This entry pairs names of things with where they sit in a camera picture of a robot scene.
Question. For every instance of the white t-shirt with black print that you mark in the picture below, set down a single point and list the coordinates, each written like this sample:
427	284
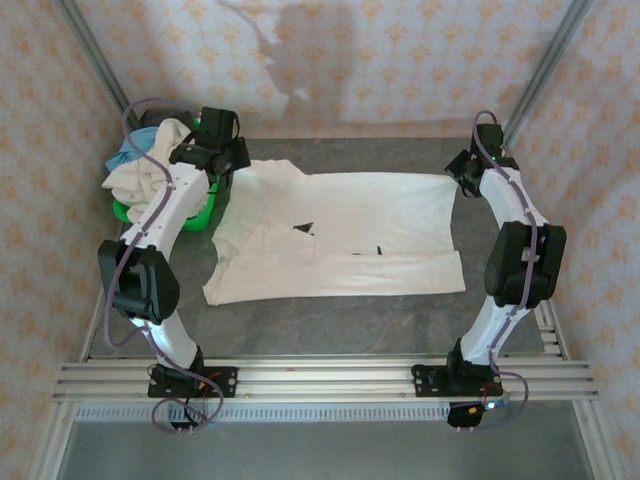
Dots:
375	215

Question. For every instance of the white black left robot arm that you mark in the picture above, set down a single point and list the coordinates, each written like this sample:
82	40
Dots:
170	210

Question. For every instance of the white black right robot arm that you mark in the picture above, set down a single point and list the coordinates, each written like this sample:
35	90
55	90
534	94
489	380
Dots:
505	200

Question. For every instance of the green laundry basket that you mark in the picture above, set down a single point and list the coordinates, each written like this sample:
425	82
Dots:
197	222

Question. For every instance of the dark grey crumpled t-shirt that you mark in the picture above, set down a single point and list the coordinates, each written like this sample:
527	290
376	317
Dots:
150	118

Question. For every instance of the light blue crumpled t-shirt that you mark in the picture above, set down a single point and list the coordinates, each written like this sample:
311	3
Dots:
135	145

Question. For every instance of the cream crumpled t-shirt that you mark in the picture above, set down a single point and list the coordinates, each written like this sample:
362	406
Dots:
135	180

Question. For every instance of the black controller box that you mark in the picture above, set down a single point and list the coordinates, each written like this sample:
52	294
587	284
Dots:
462	416

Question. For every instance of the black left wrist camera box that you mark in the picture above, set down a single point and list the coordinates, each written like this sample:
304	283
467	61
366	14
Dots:
217	125

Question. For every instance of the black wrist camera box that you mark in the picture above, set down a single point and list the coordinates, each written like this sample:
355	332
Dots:
217	125
490	137

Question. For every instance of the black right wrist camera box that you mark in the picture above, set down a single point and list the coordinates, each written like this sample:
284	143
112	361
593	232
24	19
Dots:
490	137

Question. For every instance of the aluminium frame post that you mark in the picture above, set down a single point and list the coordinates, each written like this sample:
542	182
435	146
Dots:
95	60
545	65

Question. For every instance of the aluminium side rail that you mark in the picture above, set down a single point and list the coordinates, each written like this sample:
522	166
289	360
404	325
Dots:
550	330

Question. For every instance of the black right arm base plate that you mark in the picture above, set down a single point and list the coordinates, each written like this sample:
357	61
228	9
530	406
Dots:
425	382

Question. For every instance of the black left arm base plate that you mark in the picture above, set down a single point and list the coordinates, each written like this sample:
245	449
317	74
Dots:
225	382

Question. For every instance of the aluminium mounting rail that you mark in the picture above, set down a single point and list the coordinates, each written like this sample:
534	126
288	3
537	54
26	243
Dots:
320	382

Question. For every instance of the aluminium frame leg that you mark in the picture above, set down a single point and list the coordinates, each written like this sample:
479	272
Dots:
597	445
52	445

